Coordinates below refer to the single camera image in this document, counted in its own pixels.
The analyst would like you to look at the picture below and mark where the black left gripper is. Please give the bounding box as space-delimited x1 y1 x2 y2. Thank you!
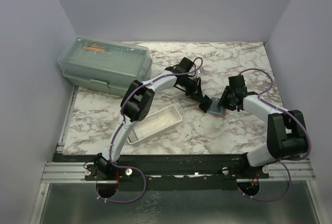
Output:
179 77 204 104

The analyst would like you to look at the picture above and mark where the tan leather card holder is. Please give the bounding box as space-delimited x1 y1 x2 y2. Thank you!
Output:
191 94 226 118

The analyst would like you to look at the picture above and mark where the dark credit card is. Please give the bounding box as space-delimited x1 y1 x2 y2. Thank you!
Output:
198 95 213 113

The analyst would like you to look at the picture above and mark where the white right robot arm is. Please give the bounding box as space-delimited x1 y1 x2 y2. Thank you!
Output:
218 75 311 178

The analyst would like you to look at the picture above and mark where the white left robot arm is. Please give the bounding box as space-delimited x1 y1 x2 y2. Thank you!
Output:
93 57 212 180

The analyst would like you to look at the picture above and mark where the white plastic tray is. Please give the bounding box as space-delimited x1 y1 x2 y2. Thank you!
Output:
128 105 182 145

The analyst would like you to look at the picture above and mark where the green translucent storage box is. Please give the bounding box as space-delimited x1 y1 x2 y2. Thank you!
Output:
58 37 153 96

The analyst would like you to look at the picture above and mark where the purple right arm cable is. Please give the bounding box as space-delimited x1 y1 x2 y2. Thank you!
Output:
238 68 312 202

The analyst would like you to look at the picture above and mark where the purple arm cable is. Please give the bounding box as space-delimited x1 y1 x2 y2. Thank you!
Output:
96 57 203 204
238 68 312 202

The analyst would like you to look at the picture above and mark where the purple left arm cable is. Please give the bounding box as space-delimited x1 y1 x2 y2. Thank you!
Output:
96 57 203 204

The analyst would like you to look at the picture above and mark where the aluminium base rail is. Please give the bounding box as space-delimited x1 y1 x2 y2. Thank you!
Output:
41 161 99 184

